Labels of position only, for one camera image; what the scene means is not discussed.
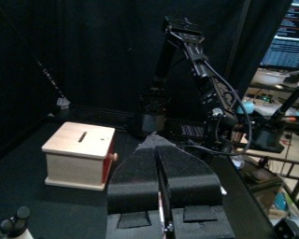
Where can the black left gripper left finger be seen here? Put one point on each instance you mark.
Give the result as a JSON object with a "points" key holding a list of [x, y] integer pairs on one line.
{"points": [[134, 180]]}

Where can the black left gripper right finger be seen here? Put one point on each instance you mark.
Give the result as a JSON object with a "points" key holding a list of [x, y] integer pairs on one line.
{"points": [[190, 177]]}

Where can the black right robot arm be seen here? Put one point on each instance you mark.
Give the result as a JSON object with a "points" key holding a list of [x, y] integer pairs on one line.
{"points": [[190, 59]]}

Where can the small blue glowing device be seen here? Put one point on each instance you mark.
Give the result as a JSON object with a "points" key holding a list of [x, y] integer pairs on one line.
{"points": [[246, 107]]}

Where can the black stand with base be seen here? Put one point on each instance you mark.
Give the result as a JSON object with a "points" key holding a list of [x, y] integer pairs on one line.
{"points": [[277, 124]]}

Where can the wooden box with red drawer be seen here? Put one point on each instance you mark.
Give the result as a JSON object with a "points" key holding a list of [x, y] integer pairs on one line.
{"points": [[79, 154]]}

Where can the black power plug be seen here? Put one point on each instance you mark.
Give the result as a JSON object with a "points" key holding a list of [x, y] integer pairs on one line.
{"points": [[288, 229]]}

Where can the computer monitor with text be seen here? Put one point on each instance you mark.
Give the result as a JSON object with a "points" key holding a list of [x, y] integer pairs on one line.
{"points": [[289, 34]]}

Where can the grey frame corner bracket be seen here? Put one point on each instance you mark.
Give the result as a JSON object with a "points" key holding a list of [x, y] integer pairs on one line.
{"points": [[63, 102]]}

